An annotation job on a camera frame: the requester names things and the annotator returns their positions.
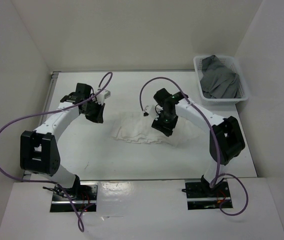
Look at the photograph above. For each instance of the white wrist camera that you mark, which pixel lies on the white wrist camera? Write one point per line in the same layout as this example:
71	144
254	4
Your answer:
150	111
102	96

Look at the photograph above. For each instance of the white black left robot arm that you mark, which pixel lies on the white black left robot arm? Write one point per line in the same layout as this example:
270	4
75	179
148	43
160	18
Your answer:
69	112

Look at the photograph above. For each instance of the white perforated plastic basket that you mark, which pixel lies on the white perforated plastic basket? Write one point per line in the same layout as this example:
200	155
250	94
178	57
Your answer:
232	64

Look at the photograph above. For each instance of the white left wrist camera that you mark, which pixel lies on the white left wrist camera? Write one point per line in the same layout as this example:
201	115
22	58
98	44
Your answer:
102	96

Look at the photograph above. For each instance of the grey metal table rail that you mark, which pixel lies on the grey metal table rail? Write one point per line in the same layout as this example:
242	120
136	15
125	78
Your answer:
39	125

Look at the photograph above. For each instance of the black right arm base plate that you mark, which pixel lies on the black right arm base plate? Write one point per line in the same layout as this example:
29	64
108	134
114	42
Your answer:
199	196

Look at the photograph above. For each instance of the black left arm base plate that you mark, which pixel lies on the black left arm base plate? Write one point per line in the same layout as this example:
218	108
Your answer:
84	201

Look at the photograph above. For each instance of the grey skirt in basket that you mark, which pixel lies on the grey skirt in basket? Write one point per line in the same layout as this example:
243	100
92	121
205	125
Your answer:
218	82

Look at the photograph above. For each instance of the white pleated skirt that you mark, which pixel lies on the white pleated skirt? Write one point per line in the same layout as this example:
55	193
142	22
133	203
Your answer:
133	127

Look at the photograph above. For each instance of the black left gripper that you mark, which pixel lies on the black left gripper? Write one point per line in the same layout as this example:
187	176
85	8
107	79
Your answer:
98	117

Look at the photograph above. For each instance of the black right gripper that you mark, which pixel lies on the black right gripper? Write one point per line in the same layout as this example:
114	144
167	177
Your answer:
159	124

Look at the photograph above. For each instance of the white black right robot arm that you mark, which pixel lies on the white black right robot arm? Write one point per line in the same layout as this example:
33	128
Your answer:
225	136

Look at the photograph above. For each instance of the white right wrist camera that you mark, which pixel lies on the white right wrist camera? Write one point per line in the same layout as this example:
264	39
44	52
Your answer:
150	111

